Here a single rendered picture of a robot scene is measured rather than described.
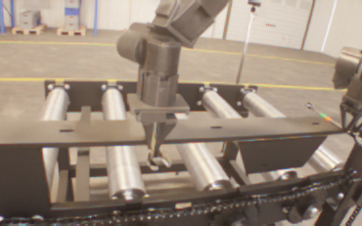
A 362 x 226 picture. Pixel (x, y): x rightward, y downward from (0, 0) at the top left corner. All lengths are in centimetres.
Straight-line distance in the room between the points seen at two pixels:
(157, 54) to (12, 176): 43
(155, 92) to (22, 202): 44
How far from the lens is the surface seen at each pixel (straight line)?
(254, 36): 1138
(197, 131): 58
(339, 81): 83
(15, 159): 63
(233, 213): 79
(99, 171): 182
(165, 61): 41
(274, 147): 79
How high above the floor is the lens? 144
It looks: 25 degrees down
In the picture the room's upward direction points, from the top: 9 degrees clockwise
